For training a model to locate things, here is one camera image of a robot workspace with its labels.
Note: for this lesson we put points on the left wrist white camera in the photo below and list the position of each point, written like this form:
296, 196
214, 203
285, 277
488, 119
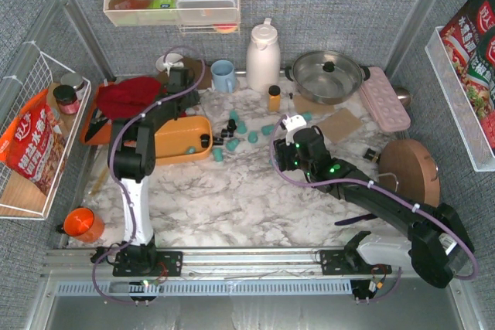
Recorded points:
168, 65

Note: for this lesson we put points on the small orange juice bottle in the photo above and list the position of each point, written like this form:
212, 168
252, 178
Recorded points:
274, 98

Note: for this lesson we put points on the dark lid glass jar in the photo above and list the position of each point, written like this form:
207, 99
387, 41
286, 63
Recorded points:
66, 99

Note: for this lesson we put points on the pink egg tray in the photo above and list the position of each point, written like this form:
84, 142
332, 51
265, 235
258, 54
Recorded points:
381, 101

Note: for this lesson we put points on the white wire rack left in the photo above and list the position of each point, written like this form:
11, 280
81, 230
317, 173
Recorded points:
21, 199

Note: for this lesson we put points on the red snack bag left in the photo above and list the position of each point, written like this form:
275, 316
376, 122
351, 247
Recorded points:
30, 146

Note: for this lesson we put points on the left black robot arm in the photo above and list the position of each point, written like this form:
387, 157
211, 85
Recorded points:
132, 157

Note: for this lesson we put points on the silver lid jar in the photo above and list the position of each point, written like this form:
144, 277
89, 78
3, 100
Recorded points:
74, 80

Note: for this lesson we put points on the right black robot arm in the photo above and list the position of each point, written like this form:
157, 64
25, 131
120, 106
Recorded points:
439, 246

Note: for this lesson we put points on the black kitchen knife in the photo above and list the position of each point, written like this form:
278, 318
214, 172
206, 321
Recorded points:
94, 127

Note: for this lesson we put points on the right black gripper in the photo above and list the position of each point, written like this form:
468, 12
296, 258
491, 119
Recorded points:
284, 153

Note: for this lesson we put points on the black coffee capsule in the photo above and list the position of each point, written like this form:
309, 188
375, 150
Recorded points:
205, 140
231, 125

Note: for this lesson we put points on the brown cork coaster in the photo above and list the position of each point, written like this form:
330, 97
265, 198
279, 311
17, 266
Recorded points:
303, 106
340, 125

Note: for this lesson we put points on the teal coffee capsule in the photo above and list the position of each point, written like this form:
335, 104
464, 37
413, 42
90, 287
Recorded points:
232, 144
233, 115
267, 129
242, 127
218, 154

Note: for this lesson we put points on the red seasoning bag right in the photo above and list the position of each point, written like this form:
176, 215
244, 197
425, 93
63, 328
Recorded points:
468, 39

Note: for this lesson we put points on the red cloth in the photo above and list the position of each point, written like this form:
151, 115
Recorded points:
127, 98

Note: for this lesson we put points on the white small bowl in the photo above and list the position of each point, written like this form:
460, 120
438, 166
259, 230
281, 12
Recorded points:
169, 56

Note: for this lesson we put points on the orange plastic tray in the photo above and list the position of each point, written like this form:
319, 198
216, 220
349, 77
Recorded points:
104, 134

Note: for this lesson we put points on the orange plastic storage basket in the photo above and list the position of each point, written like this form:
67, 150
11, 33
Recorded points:
178, 141

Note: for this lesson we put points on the clear plastic food containers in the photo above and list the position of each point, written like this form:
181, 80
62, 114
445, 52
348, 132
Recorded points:
206, 12

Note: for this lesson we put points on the light blue mug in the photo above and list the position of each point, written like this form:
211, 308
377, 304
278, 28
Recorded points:
223, 75

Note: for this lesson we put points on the orange plastic cup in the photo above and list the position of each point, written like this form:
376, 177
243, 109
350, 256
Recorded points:
83, 224

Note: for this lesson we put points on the purple handled knife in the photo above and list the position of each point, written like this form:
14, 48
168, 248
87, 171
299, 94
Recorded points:
356, 219

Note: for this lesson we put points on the white thermos jug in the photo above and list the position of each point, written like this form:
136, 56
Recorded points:
263, 59

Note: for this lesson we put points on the round wooden board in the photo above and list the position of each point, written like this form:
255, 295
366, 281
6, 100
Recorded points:
406, 167

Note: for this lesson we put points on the stainless steel pot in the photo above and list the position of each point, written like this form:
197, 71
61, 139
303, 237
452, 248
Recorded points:
326, 77

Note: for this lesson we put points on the white wire basket right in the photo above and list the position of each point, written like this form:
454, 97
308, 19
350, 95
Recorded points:
474, 140

